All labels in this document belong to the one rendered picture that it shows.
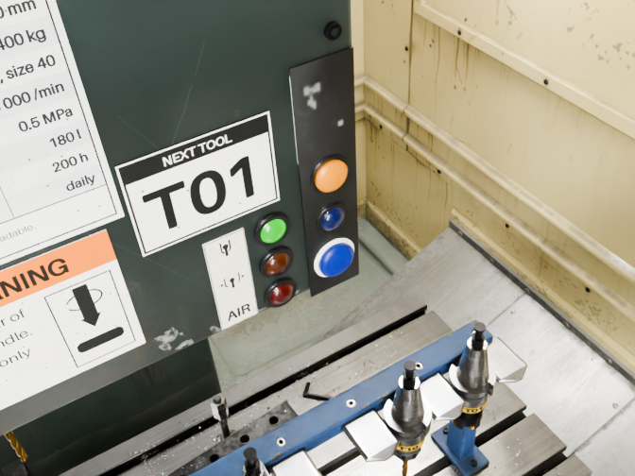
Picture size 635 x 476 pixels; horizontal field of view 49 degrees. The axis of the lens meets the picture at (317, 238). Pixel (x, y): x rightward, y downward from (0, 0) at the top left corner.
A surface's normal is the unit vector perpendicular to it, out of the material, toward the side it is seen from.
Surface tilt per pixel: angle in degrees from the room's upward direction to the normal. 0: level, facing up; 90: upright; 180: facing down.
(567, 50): 90
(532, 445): 0
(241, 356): 0
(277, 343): 0
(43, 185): 90
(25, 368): 90
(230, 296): 90
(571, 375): 24
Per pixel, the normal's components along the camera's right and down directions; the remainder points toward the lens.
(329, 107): 0.51, 0.56
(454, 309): -0.40, -0.51
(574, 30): -0.85, 0.39
